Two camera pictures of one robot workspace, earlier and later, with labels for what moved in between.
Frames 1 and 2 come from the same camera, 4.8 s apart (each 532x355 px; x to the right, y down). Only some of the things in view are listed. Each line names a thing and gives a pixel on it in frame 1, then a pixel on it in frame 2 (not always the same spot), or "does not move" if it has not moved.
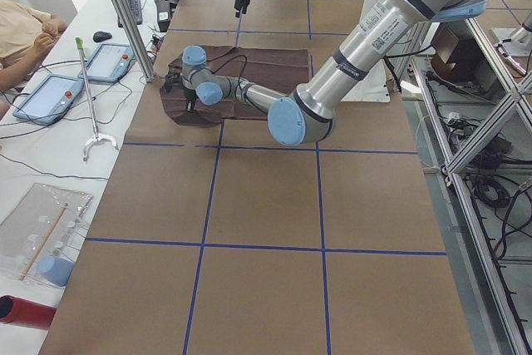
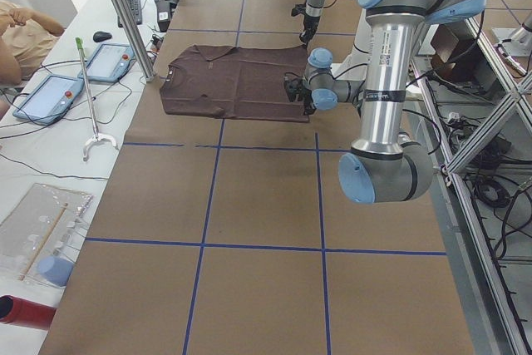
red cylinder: [17, 311] does not move
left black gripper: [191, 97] to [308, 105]
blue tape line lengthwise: [268, 246] does not move
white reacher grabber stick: [96, 135] does not move
